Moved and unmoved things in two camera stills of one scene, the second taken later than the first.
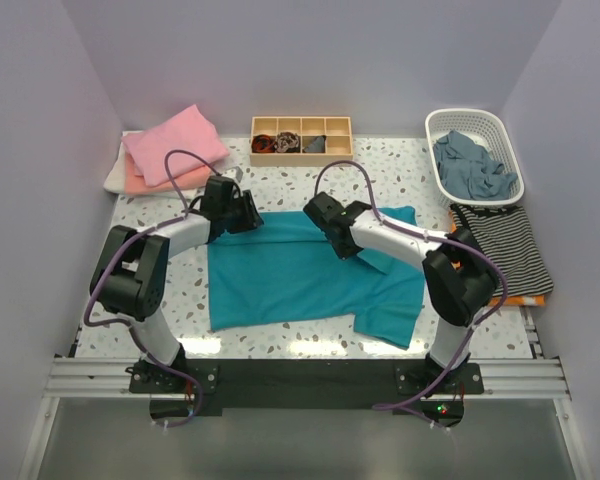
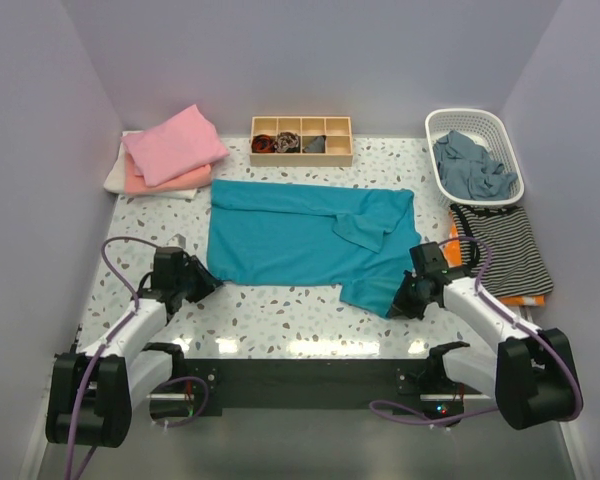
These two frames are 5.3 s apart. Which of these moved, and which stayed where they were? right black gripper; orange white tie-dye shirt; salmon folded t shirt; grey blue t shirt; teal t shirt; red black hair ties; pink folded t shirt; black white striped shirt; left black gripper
Moved: teal t shirt; left black gripper; right black gripper
Stayed: black white striped shirt; grey blue t shirt; salmon folded t shirt; orange white tie-dye shirt; pink folded t shirt; red black hair ties
